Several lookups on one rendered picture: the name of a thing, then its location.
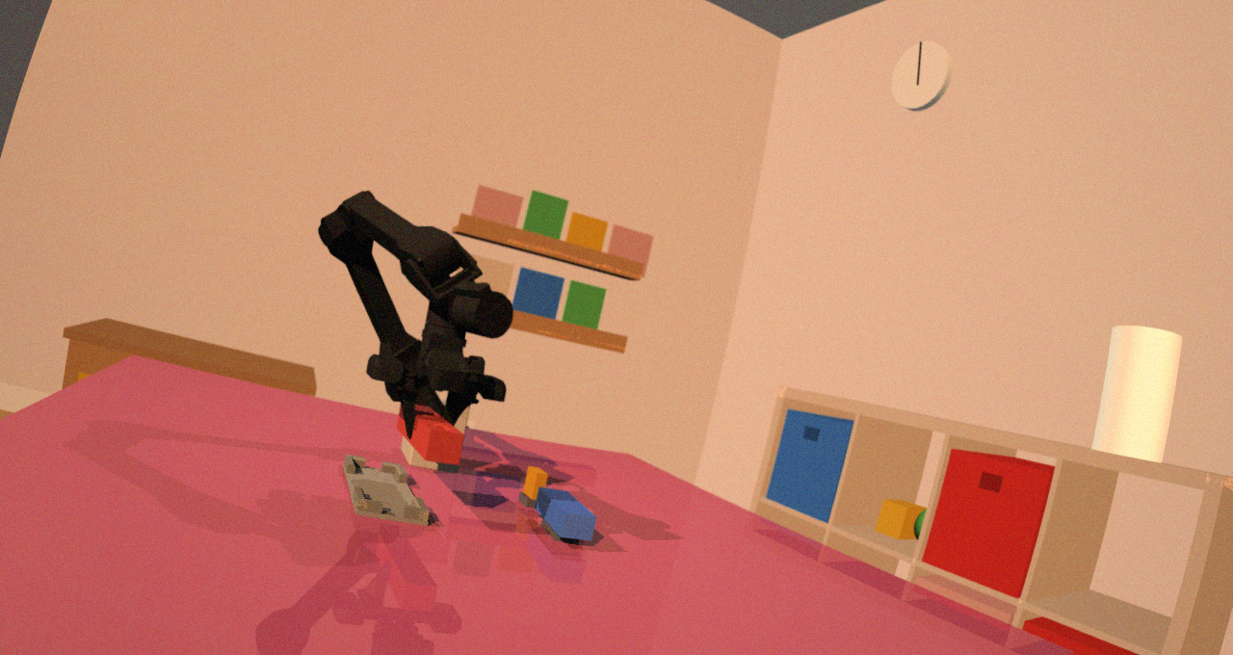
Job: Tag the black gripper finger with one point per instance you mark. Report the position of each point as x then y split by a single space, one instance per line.
455 406
407 398

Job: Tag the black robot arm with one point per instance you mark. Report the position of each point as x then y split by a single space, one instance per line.
427 255

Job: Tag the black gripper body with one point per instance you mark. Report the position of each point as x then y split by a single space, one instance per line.
391 369

